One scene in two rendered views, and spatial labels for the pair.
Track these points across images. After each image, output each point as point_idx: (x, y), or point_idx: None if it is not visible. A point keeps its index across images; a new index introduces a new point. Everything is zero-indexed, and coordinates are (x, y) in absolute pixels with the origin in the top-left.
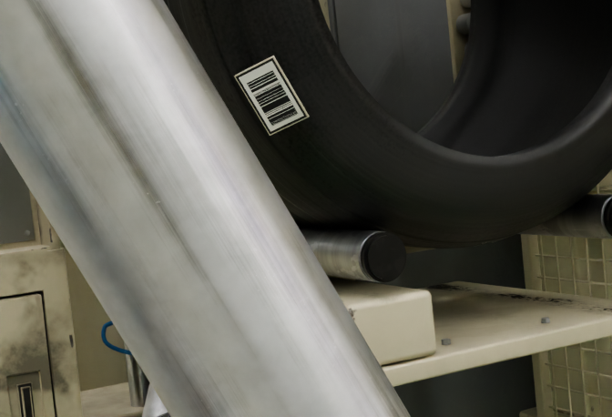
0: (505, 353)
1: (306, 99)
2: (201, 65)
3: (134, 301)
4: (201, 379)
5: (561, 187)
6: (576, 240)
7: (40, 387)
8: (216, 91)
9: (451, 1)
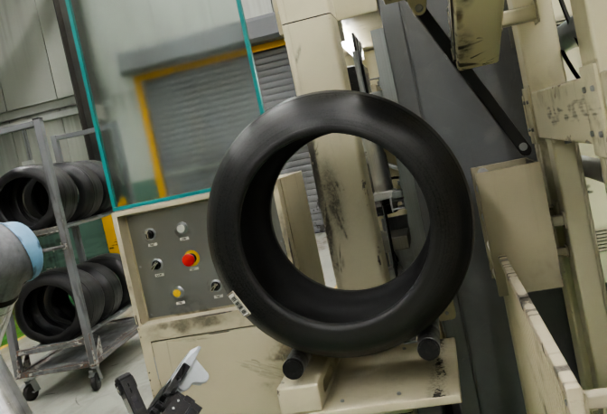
0: (359, 412)
1: (247, 307)
2: (7, 404)
3: None
4: None
5: (384, 337)
6: (573, 302)
7: None
8: (9, 412)
9: (472, 176)
